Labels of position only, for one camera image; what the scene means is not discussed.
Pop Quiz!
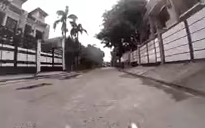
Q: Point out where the grey concrete road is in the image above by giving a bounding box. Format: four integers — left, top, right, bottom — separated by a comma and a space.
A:
0, 66, 205, 128

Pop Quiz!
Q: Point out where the row of dark trees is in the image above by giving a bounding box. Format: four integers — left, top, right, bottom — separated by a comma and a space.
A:
95, 0, 151, 68

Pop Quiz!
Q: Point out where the tall palm tree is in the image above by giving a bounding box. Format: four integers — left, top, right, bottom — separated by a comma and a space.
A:
53, 5, 78, 41

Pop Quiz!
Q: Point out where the pale concrete sidewalk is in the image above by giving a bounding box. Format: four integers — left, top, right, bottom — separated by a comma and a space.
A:
121, 59, 205, 99

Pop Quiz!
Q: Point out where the building behind panel fence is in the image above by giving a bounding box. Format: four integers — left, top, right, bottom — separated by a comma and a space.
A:
143, 0, 204, 38

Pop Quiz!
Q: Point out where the grey sidewalk with kerb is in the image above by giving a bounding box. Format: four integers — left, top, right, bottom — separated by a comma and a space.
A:
0, 70, 81, 88

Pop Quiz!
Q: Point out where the white slatted fence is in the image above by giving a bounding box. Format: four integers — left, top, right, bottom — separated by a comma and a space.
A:
0, 39, 67, 75

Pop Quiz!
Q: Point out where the pale multi-storey building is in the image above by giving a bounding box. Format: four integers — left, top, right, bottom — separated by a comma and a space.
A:
0, 0, 51, 51

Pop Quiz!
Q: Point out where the white panel fence wall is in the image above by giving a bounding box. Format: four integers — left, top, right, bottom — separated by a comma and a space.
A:
119, 2, 205, 66

